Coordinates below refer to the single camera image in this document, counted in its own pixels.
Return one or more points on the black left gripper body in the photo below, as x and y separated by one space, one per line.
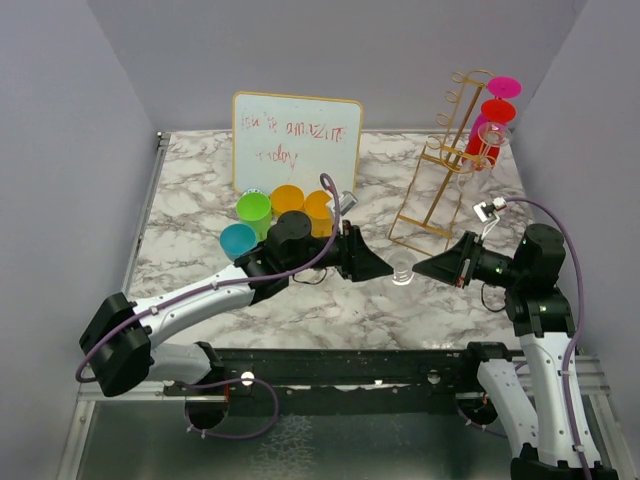
342 259

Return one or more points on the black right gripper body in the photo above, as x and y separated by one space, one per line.
479 258

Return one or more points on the yellow plastic wine glass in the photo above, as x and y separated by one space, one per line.
315 206

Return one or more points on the orange plastic wine glass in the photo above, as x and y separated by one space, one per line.
286 198

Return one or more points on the green plastic wine glass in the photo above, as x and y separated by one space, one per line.
255 210

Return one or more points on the blue plastic wine glass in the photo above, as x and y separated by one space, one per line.
236 240

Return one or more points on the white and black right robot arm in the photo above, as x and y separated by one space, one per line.
548 432

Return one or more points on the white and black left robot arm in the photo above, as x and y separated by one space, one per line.
126 341

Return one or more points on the red plastic wine glass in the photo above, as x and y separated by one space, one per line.
484 151

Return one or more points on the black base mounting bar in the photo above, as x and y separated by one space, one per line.
354 382

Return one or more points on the blue labelled round container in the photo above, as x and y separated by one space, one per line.
251 191

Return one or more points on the yellow framed whiteboard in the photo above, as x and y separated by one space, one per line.
280 139

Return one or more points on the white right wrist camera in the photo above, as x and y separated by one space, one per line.
487 212

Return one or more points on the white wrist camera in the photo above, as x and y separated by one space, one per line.
487 212
347 202

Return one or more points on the gold wire wine glass rack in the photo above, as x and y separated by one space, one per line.
425 221

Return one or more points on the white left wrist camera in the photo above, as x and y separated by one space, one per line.
347 202

